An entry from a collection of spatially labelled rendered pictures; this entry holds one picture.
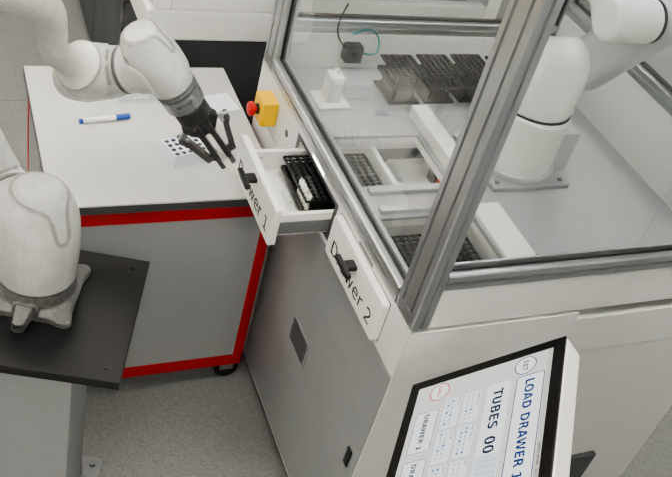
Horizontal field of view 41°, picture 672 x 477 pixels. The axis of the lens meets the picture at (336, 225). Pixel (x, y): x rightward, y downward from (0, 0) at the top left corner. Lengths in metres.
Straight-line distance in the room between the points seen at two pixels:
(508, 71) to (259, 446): 1.58
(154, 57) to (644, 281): 1.14
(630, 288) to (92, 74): 1.22
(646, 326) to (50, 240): 1.34
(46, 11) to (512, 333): 1.12
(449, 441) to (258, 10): 1.69
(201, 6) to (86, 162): 0.69
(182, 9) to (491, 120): 1.45
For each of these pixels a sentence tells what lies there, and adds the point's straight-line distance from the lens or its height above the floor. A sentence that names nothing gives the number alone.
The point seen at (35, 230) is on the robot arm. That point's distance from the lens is 1.74.
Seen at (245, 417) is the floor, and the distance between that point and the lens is 2.75.
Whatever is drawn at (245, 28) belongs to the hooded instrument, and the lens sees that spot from 2.83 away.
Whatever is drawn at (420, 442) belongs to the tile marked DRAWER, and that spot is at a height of 1.00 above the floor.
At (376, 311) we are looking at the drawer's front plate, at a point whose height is 0.90.
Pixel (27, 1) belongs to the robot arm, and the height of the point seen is 1.45.
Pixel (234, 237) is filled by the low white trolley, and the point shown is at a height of 0.61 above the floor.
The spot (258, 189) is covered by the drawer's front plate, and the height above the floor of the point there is 0.89.
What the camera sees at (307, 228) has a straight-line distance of 2.08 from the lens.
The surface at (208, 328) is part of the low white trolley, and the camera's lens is 2.60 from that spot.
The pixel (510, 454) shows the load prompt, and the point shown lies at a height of 1.14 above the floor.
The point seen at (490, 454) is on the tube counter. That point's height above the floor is 1.12.
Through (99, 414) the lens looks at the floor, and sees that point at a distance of 2.72.
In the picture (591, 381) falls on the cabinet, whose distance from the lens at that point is 2.28.
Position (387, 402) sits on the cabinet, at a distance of 1.94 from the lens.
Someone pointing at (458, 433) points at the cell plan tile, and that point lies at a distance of 1.48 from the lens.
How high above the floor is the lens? 2.16
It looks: 38 degrees down
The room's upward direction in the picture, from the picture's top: 16 degrees clockwise
